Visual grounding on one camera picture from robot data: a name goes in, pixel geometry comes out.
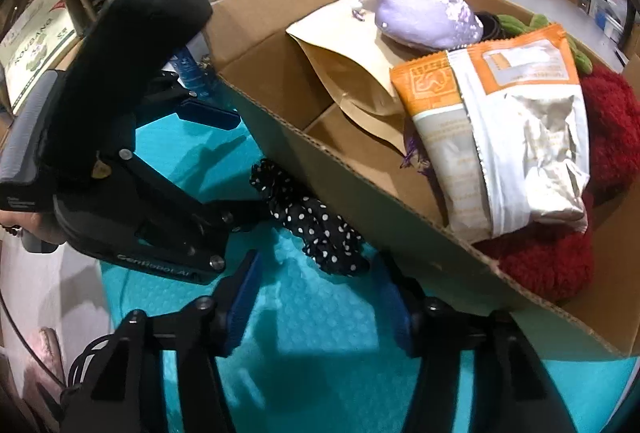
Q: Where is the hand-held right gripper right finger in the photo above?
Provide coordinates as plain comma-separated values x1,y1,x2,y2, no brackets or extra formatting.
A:
377,250,576,433

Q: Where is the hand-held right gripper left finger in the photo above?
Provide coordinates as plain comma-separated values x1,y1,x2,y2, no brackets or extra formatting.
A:
60,249,264,433

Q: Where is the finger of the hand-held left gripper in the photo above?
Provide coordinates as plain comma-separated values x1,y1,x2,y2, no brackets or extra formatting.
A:
120,150,281,234
145,70,242,131

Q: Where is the black polka dot scrunchie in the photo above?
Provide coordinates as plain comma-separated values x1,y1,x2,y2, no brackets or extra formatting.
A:
250,159,371,276

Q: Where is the brown cardboard box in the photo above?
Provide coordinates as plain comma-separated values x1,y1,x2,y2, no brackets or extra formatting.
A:
202,0,640,359

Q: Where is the purple beaded tassel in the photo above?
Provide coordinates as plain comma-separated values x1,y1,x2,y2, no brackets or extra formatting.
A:
400,123,436,184

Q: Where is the orange and white packet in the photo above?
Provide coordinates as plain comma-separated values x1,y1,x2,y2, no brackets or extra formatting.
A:
390,24,592,244

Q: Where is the lavender satin sachet with cord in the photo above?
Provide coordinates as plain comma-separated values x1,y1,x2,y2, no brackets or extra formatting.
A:
354,0,485,51

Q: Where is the person's left forearm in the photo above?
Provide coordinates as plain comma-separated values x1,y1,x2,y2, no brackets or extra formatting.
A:
0,210,56,244

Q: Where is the white desktop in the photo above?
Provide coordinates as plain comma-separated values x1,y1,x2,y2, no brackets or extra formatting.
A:
0,233,118,414

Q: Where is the clear jar with blue label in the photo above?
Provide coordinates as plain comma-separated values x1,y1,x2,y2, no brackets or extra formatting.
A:
167,45,221,104

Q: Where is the white box with green print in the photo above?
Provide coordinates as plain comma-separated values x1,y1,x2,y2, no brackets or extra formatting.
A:
0,0,86,114

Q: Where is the teal bubble mat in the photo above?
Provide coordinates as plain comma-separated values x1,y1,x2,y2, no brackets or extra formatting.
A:
100,103,640,433

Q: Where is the kraft paper bag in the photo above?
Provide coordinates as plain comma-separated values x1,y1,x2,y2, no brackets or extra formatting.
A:
286,0,453,154

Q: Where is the pink soft object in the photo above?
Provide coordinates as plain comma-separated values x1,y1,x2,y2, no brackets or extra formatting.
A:
20,327,66,394

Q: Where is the black cable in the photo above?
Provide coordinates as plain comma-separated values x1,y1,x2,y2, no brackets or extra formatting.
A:
65,335,116,389

